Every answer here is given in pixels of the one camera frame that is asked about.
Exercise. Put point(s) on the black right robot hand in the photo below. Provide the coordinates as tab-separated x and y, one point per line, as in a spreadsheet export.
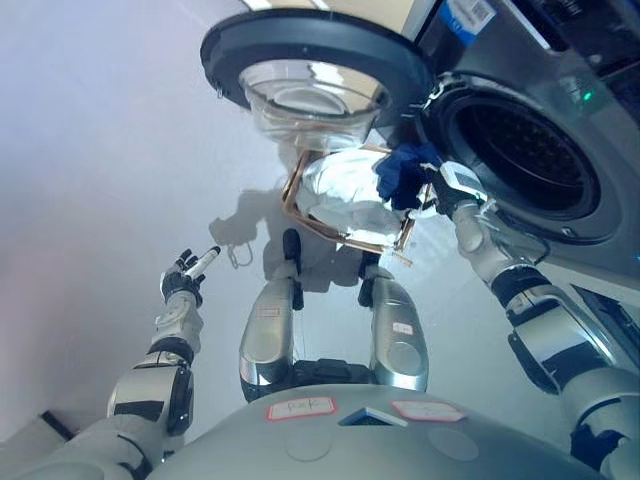
452	192

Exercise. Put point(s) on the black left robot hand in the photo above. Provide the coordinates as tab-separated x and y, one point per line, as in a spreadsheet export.
181	286

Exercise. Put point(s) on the dark blue garment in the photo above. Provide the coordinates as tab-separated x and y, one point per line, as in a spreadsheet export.
396	175

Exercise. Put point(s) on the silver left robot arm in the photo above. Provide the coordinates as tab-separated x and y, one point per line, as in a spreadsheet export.
150	385

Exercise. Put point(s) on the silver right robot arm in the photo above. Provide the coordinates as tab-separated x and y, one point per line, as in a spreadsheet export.
555	330

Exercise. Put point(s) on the white laundry in basket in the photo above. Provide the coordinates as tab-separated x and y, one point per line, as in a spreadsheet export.
340	200

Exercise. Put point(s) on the grey front-load washing machine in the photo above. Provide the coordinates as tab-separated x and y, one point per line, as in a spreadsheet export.
616	210

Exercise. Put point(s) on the round washing machine door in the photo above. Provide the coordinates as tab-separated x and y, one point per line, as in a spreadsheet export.
320	47

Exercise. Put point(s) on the silver left robot leg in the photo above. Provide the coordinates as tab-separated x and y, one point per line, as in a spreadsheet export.
267	340

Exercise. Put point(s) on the silver robot leg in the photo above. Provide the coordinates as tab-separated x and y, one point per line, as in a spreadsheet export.
400	345
267	340

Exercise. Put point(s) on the silver right robot leg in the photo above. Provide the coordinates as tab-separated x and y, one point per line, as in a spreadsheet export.
400	345

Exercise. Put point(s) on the green indicator light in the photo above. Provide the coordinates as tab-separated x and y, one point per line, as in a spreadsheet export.
588	95

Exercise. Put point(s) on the blue energy label sticker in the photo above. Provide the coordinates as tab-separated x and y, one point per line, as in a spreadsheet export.
462	21

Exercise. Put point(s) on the red-edged white handwritten label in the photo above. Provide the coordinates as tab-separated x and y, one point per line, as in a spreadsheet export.
301	409

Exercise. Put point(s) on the red-edged white blank label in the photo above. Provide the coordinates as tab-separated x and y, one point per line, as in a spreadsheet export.
429	410

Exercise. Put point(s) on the blue square torso part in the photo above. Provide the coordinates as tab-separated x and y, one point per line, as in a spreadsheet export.
372	418

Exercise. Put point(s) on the grey robot torso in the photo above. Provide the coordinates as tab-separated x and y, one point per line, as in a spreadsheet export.
370	450

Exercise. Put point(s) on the white laundry basket wooden frame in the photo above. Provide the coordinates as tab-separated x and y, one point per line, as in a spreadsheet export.
292	181

